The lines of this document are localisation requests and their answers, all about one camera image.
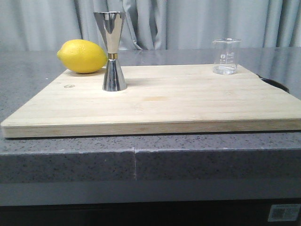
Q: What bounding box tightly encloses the yellow lemon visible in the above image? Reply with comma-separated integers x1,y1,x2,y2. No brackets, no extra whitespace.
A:
57,40,107,73

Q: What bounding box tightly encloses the clear glass measuring beaker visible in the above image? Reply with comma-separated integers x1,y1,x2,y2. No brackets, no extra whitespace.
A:
213,38,241,75

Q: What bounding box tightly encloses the grey pleated curtain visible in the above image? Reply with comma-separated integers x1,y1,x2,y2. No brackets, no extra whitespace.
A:
0,0,301,51

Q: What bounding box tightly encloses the white QR code label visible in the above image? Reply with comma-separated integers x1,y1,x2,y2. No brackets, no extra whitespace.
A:
268,204,301,222

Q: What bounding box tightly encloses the light wooden cutting board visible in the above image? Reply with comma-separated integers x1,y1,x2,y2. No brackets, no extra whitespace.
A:
1,65,301,138

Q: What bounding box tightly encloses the steel double jigger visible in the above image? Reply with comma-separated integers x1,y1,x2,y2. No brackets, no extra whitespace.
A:
94,11,127,92

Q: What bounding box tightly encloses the black cutting board handle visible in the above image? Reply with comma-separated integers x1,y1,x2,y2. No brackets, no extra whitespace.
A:
257,74,290,93

